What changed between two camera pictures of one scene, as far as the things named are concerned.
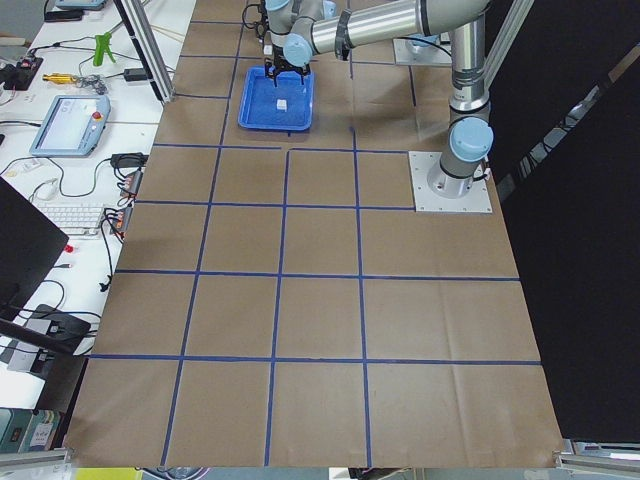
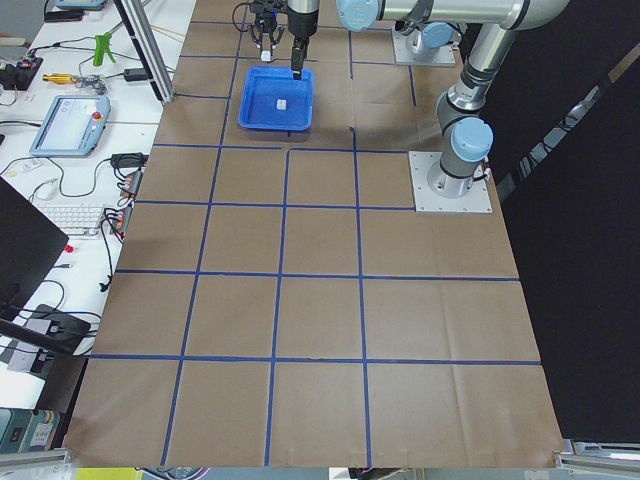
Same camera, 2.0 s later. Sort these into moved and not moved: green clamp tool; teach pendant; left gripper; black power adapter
Moved: left gripper
Not moved: teach pendant; green clamp tool; black power adapter
